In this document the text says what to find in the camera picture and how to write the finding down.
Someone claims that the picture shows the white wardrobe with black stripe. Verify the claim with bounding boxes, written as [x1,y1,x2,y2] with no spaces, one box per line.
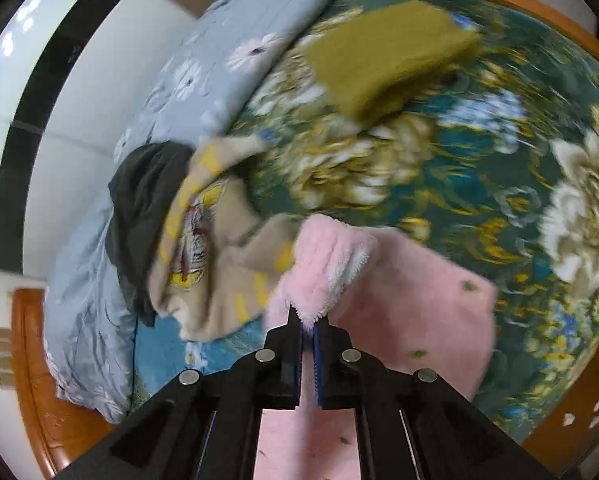
[0,0,205,281]

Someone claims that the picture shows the pink fleece garment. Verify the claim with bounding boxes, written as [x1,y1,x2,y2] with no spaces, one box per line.
[253,214,500,480]

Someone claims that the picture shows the beige printed sweater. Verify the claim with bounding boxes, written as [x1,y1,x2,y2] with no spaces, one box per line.
[149,135,300,343]

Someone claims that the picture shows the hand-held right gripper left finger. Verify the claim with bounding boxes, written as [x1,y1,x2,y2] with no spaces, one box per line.
[54,305,303,480]

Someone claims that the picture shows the grey-blue floral quilt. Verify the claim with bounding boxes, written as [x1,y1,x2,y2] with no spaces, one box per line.
[44,0,345,426]

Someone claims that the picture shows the dark grey-green garment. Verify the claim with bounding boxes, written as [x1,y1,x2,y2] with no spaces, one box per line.
[106,141,195,328]

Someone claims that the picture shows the olive yellow garment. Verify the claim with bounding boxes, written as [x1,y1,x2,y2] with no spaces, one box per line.
[302,0,483,118]

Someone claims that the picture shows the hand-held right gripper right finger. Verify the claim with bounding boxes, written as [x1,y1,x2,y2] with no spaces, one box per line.
[312,317,567,480]

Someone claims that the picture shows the teal floral blanket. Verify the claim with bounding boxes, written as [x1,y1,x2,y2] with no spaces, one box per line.
[129,0,599,446]

